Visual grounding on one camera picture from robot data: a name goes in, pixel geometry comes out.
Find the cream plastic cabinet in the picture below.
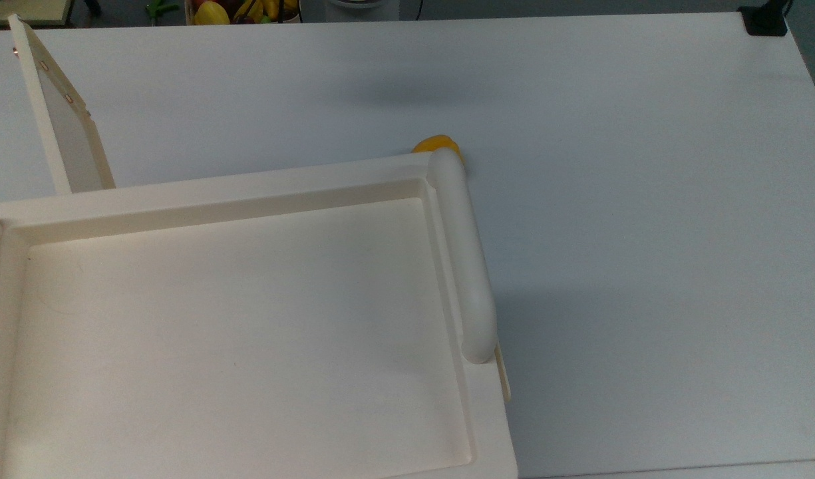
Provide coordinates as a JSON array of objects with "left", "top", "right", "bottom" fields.
[{"left": 0, "top": 148, "right": 518, "bottom": 479}]

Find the cream cabinet door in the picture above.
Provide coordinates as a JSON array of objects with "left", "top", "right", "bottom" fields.
[{"left": 8, "top": 13, "right": 116, "bottom": 196}]

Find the yellow bell pepper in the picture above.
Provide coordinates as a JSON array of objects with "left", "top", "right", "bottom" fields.
[{"left": 412, "top": 134, "right": 462, "bottom": 164}]

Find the fruit basket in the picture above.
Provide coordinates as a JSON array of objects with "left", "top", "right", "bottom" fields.
[{"left": 184, "top": 0, "right": 301, "bottom": 26}]

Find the yellow fruit in basket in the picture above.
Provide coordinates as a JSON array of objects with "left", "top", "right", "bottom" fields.
[{"left": 194, "top": 1, "right": 230, "bottom": 26}]

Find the green plastic item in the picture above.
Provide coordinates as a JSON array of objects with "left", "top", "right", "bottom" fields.
[{"left": 146, "top": 0, "right": 180, "bottom": 26}]

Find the wooden board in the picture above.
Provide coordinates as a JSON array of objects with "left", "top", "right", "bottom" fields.
[{"left": 0, "top": 0, "right": 74, "bottom": 27}]

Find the cream cylindrical handle bar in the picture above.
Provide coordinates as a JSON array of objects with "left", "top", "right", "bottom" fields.
[{"left": 426, "top": 147, "right": 498, "bottom": 365}]

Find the black table clamp mount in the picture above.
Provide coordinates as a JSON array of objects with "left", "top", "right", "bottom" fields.
[{"left": 738, "top": 0, "right": 790, "bottom": 37}]

